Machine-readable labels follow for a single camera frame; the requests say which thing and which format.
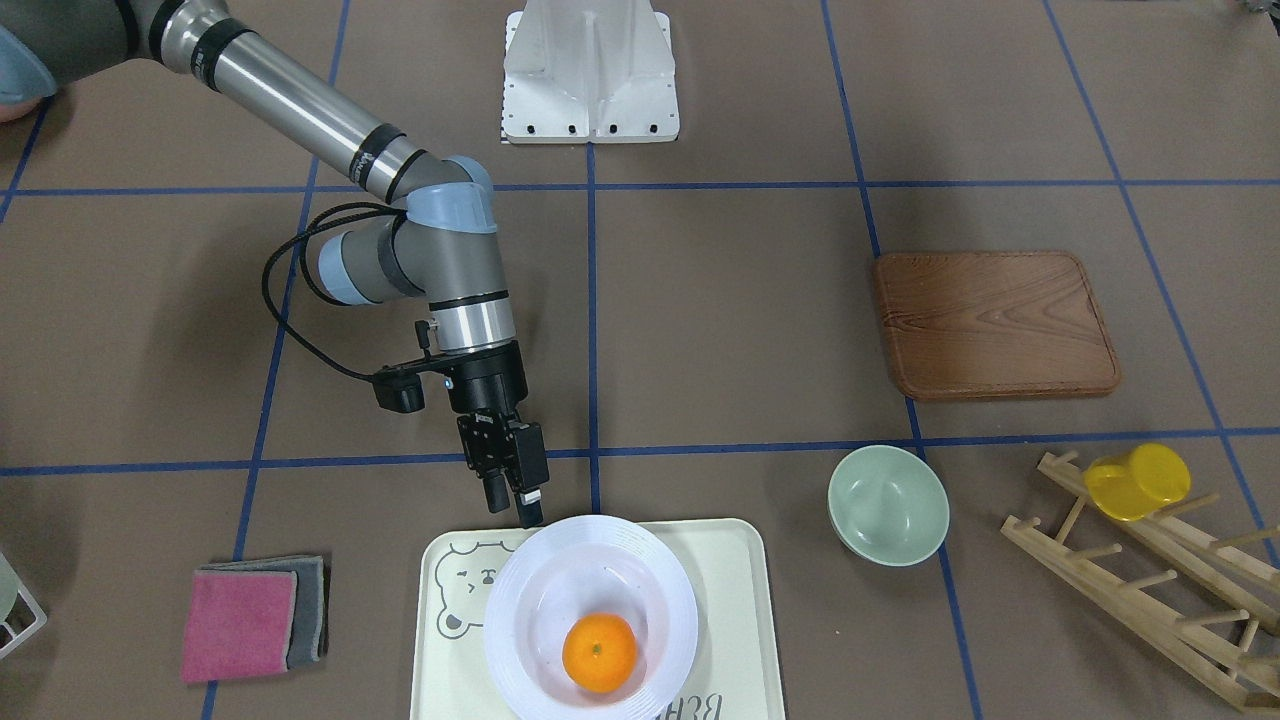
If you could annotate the grey folded cloth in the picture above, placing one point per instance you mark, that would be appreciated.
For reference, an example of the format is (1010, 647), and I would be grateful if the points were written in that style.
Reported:
(308, 638)

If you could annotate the green ceramic bowl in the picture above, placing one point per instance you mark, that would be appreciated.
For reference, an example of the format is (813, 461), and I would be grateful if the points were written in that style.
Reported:
(888, 506)

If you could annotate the brown wooden cutting board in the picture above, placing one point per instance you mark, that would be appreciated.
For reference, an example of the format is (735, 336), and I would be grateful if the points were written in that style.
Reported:
(992, 324)

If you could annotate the yellow plastic cup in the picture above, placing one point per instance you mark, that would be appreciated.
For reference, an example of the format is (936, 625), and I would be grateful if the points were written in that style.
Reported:
(1130, 486)

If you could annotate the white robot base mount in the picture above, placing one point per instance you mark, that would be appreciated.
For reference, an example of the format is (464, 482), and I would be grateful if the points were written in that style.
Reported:
(589, 72)

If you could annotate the pink folded cloth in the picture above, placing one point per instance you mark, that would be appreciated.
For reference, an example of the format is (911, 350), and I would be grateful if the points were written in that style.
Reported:
(239, 625)

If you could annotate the orange fruit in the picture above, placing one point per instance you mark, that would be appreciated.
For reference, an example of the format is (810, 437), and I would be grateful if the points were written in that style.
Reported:
(600, 654)

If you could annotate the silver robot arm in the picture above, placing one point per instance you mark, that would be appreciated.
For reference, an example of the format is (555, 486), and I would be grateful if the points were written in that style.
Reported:
(428, 231)

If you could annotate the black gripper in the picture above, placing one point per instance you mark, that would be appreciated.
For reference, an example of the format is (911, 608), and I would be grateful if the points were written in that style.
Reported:
(492, 381)

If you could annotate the white round plate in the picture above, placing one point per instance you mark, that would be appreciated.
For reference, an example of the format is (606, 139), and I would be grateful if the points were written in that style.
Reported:
(573, 568)

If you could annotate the cream bear tray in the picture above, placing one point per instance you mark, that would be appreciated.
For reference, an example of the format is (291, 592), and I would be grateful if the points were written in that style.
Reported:
(736, 672)

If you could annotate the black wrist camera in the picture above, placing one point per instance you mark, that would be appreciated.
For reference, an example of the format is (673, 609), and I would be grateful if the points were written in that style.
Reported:
(398, 387)

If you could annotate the wooden dish rack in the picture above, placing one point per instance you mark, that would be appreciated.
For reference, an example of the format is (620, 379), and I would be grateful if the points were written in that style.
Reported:
(1206, 612)

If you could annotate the white wire cup rack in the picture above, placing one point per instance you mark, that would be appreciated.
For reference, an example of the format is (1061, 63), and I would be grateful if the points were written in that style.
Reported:
(21, 616)

